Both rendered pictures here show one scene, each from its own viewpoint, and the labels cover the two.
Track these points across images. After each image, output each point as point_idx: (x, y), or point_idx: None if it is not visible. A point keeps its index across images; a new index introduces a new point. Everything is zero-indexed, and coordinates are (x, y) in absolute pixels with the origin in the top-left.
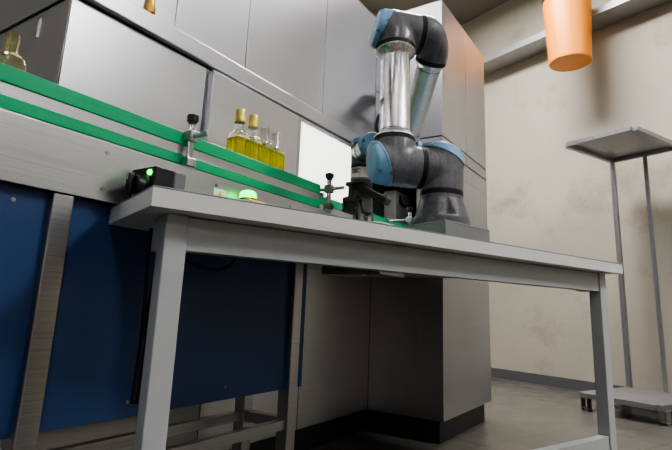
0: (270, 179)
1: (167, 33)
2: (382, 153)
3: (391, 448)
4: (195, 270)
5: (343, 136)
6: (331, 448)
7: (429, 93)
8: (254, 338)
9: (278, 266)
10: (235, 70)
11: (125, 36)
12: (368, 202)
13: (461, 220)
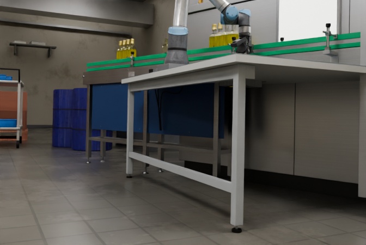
0: (202, 54)
1: (205, 6)
2: None
3: (337, 205)
4: (177, 94)
5: None
6: (322, 196)
7: None
8: (199, 116)
9: (208, 88)
10: None
11: (195, 17)
12: (242, 46)
13: (164, 62)
